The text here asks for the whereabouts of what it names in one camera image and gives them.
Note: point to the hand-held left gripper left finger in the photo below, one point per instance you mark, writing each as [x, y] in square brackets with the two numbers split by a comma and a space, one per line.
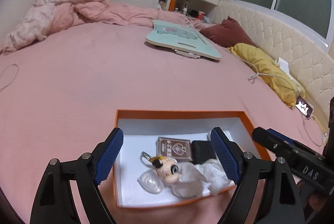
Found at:
[108, 158]

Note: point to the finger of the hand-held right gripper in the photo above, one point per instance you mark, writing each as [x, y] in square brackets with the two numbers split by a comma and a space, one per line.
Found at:
[268, 141]
[283, 137]

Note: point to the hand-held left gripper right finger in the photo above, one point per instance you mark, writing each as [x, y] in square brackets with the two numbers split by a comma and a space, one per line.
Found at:
[227, 161]

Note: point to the white tissue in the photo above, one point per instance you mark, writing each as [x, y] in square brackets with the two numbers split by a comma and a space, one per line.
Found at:
[206, 177]

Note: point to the black case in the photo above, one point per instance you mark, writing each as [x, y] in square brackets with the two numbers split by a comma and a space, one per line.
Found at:
[202, 150]

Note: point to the orange cardboard box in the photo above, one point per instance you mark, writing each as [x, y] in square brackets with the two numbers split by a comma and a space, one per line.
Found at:
[133, 192]

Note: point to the clear plastic blister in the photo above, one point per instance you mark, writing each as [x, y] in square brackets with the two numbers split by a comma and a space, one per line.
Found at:
[150, 183]

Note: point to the brown playing card pack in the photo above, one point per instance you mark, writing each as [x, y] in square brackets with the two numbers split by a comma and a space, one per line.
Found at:
[174, 148]

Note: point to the smartphone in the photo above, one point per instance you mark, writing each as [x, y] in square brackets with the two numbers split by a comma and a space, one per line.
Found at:
[304, 106]

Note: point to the pink bed sheet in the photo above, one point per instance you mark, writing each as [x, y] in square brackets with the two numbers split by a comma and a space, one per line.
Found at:
[78, 83]

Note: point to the yellow pillow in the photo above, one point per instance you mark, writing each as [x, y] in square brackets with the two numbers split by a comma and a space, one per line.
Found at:
[255, 59]

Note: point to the cream tufted headboard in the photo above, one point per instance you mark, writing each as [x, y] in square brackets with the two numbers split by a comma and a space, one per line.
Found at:
[287, 38]

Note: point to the maroon pillow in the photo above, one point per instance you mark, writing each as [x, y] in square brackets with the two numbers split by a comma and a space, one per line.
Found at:
[229, 32]

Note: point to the light green cartoon lap board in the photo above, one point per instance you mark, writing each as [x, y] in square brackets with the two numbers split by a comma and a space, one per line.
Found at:
[182, 41]

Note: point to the red cup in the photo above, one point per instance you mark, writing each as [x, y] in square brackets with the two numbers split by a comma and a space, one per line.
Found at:
[201, 15]

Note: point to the pink duvet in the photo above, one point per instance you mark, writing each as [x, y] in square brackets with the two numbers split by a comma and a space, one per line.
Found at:
[104, 9]

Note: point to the small white bottle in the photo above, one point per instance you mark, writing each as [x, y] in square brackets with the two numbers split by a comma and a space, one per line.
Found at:
[185, 8]

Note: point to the orange bottle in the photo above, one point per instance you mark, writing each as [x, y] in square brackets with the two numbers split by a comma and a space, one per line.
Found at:
[172, 4]

